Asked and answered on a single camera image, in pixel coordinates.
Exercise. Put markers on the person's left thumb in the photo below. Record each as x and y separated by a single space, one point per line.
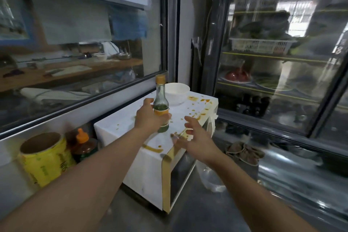
163 118

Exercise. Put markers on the white ceramic bowl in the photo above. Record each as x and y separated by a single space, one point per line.
176 92

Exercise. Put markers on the person's right forearm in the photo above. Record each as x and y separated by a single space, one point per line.
252 199

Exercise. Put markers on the person's right thumb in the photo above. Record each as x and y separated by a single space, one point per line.
179 139

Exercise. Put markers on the white plastic basket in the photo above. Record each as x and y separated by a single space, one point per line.
251 2
261 45

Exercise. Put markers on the dark oil bottle orange cap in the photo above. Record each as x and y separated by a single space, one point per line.
84 146

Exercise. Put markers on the wooden counter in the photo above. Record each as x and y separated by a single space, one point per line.
65 72

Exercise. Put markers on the white cutting board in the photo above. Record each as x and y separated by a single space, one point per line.
72 70

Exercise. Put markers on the glass door display fridge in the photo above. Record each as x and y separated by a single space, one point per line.
280 57

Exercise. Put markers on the person's right hand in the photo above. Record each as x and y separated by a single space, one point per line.
199 142

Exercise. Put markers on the person's left forearm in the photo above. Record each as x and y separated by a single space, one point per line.
78 183

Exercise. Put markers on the yellow round tin container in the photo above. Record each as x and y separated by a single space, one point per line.
45 159

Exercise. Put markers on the white microwave oven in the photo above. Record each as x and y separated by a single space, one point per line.
152 158

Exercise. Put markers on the clear plastic bag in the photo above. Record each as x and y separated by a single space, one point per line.
210 176

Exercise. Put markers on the large glass window pane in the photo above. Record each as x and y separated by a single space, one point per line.
81 47

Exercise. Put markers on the person's left hand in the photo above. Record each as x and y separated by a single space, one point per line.
146 117

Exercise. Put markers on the row of dark bottles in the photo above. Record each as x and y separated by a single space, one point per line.
251 105

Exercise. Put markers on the plate of green beans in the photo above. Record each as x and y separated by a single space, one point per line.
274 83

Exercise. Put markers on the green glass bottle orange cap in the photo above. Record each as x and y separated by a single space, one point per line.
161 98

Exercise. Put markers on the plate of red tomatoes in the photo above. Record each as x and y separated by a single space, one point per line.
238 76

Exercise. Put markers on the metal bowl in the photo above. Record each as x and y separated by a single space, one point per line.
124 55

